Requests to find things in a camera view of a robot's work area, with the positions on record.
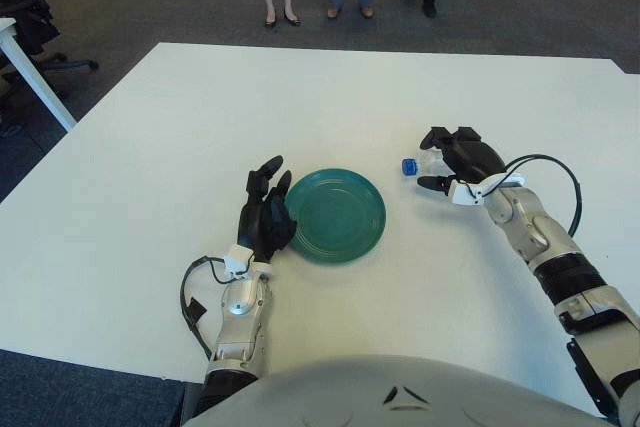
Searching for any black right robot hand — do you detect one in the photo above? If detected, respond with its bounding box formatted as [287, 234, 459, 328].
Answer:
[417, 124, 507, 193]

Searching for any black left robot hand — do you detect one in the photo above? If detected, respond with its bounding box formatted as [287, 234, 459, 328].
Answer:
[235, 155, 297, 266]

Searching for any clear bottle with blue cap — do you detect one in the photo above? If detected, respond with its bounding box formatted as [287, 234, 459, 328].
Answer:
[401, 149, 451, 179]

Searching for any green round plate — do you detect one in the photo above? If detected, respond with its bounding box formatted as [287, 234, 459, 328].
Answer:
[283, 167, 388, 267]

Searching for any grey robot torso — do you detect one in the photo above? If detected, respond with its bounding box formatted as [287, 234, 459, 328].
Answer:
[182, 354, 614, 427]

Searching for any white side desk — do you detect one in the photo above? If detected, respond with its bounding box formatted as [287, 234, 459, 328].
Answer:
[0, 16, 79, 133]

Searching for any black office chair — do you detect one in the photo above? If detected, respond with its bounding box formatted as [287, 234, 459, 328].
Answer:
[0, 0, 100, 113]

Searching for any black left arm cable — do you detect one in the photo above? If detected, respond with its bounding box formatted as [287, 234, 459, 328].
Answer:
[179, 255, 236, 361]

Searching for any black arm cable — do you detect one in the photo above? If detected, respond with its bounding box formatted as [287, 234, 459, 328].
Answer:
[179, 255, 236, 361]
[504, 152, 584, 238]

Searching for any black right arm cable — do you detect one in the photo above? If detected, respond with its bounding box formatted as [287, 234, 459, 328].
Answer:
[504, 152, 584, 238]

